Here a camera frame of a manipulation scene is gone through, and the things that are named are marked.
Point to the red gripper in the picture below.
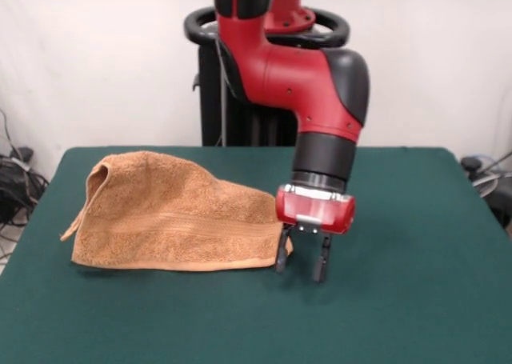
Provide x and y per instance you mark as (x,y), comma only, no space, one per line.
(312,212)

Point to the tan terry towel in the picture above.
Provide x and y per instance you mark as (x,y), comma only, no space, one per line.
(160,220)

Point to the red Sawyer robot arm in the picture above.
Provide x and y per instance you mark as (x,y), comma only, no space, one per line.
(296,80)

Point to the dark green table cloth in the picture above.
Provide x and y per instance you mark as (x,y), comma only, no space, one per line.
(200,320)

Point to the black plug device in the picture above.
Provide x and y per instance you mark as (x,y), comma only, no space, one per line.
(471,163)

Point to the grey round stand foot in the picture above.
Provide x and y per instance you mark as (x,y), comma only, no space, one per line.
(486,186)

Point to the black power brick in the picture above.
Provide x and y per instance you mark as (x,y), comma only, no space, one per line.
(24,153)

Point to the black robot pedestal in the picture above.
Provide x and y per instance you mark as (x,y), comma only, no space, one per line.
(208,100)

